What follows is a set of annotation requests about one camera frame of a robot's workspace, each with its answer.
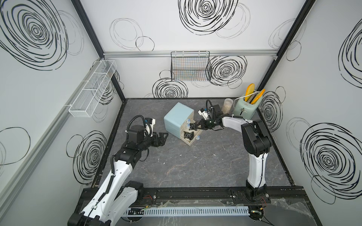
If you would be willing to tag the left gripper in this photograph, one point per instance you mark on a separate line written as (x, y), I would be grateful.
(161, 141)

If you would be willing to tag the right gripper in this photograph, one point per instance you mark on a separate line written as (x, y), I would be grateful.
(198, 124)

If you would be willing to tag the cream bottom drawer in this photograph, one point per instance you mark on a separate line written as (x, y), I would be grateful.
(185, 128)

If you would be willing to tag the black cookie pack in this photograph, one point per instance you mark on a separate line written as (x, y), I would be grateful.
(193, 127)
(189, 135)

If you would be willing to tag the light blue drawer cabinet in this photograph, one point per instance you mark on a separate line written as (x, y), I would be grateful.
(175, 120)

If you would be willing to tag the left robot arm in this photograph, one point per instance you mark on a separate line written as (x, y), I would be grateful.
(114, 197)

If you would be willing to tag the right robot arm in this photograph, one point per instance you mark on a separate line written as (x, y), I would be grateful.
(256, 140)

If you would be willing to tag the clear jar with grains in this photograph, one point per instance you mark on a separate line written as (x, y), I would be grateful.
(227, 105)

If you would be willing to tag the mint green toaster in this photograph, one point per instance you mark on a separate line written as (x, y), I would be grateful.
(245, 109)

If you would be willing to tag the yellow toast slice left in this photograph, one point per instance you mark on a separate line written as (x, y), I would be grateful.
(249, 92)

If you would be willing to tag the yellow toast slice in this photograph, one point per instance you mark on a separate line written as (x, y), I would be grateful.
(259, 96)
(249, 92)

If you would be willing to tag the yellow toast slice right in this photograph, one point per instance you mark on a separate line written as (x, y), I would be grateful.
(259, 96)

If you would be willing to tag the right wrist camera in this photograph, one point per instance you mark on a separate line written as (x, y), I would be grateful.
(204, 113)

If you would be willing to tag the black wire wall basket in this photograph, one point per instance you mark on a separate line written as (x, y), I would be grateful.
(190, 66)

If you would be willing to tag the white mesh wall shelf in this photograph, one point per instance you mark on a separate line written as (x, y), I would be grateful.
(94, 88)

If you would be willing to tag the white slotted cable duct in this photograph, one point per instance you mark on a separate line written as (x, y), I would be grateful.
(188, 211)

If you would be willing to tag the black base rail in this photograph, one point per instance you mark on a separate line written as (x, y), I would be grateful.
(236, 195)

